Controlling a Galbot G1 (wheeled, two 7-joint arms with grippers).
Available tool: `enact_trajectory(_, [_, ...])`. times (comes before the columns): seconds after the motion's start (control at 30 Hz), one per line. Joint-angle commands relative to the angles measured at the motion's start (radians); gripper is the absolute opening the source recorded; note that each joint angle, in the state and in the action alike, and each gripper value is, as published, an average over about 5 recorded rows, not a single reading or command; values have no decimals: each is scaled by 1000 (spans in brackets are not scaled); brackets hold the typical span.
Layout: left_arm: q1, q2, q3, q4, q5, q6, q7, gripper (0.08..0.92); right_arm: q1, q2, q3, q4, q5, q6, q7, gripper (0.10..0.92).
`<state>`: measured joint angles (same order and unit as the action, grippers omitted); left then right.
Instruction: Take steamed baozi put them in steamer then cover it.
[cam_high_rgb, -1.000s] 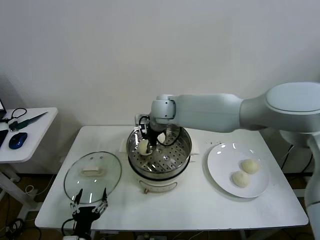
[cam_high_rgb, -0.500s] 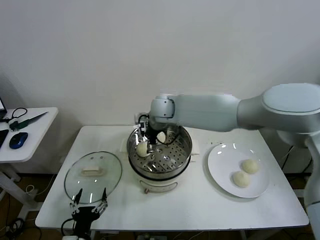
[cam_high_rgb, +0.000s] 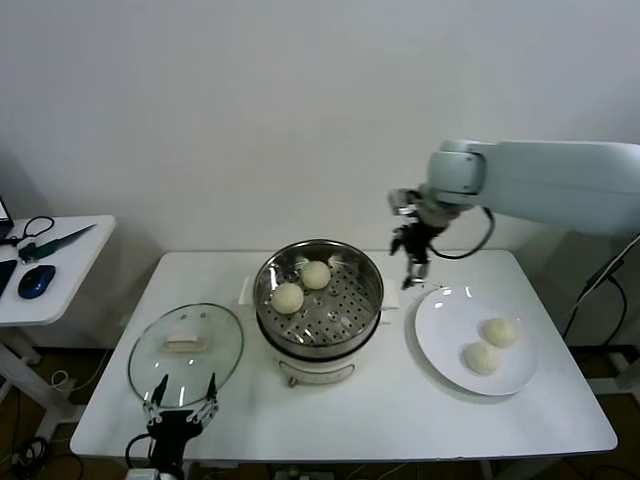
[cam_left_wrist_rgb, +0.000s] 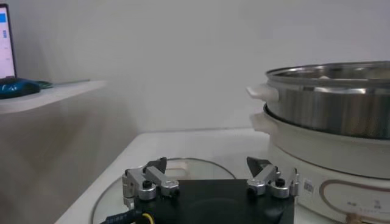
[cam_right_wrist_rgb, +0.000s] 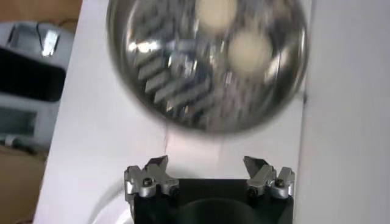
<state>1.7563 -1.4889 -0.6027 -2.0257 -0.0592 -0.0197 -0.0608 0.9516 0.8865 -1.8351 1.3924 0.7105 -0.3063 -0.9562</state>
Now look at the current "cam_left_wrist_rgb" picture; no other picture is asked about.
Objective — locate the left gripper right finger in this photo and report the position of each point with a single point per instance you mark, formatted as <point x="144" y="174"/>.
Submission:
<point x="268" y="178"/>

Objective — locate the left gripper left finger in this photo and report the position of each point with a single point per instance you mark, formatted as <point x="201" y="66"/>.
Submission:
<point x="152" y="179"/>

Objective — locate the round glass lid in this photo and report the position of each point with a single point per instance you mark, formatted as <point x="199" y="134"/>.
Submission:
<point x="201" y="170"/>

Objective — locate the stainless steel steamer basket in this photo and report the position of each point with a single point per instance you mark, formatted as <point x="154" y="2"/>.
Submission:
<point x="335" y="106"/>

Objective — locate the cream electric cooker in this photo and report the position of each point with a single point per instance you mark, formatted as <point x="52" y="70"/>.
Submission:
<point x="320" y="158"/>

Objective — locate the white side table with laptop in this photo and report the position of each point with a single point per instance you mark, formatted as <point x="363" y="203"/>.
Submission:
<point x="51" y="95"/>

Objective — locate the blue computer mouse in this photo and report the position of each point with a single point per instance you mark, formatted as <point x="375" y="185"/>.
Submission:
<point x="18" y="88"/>

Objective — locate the laptop screen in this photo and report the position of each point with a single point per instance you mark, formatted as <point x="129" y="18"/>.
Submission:
<point x="6" y="45"/>

